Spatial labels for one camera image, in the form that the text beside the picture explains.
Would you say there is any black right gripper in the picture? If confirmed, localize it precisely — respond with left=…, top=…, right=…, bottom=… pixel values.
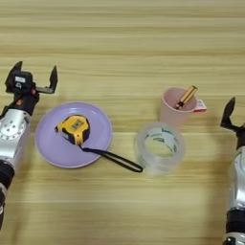
left=219, top=97, right=245, bottom=151

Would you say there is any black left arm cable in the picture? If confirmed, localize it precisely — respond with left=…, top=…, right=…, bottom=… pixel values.
left=0, top=98, right=16, bottom=117

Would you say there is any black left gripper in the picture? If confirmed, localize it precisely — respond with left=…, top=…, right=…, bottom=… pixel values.
left=4, top=60, right=59, bottom=117

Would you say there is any clear adhesive tape roll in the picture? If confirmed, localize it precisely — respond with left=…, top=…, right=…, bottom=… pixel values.
left=133, top=122, right=187, bottom=177

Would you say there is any gold black battery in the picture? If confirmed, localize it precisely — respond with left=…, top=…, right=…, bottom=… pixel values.
left=174, top=84, right=199, bottom=111

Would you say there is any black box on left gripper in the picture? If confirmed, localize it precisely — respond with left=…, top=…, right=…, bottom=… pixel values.
left=5, top=70, right=34, bottom=95

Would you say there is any purple round plate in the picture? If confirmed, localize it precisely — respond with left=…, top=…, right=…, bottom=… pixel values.
left=34, top=101, right=114, bottom=169

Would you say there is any pink plastic cup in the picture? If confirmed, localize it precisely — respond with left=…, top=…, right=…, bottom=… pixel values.
left=159, top=87, right=199, bottom=129

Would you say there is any yellow black tape measure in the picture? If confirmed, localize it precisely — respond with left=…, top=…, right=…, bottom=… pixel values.
left=54, top=114, right=145, bottom=174

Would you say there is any red white label tag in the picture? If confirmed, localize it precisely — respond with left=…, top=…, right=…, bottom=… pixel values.
left=192, top=99, right=208, bottom=114

